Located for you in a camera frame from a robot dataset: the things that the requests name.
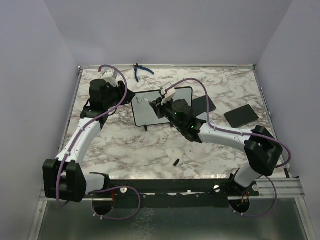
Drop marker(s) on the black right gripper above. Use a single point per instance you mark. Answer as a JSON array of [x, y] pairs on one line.
[[157, 105]]

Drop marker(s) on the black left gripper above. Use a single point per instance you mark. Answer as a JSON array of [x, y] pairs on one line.
[[120, 89]]

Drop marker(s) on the black framed whiteboard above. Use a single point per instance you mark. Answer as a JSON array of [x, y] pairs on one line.
[[143, 113]]

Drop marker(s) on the black rectangular eraser block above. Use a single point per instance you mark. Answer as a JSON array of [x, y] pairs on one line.
[[199, 105]]

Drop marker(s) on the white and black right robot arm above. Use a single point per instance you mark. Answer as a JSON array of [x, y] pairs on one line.
[[261, 149]]

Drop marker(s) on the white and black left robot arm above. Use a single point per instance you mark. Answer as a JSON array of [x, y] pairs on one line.
[[63, 176]]

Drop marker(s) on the black marker cap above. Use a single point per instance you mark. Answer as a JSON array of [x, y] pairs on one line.
[[176, 162]]

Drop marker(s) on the black flat pad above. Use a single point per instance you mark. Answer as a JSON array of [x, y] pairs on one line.
[[241, 116]]

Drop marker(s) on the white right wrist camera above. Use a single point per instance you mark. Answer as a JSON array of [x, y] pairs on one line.
[[167, 94]]

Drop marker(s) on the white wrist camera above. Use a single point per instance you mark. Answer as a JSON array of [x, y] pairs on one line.
[[110, 76], [167, 94]]

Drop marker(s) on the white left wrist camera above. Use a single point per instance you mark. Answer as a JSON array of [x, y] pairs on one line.
[[110, 76]]

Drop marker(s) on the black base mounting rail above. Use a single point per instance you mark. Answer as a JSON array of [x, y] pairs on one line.
[[171, 193]]

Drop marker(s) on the aluminium frame profile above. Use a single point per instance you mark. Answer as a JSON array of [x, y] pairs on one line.
[[286, 188]]

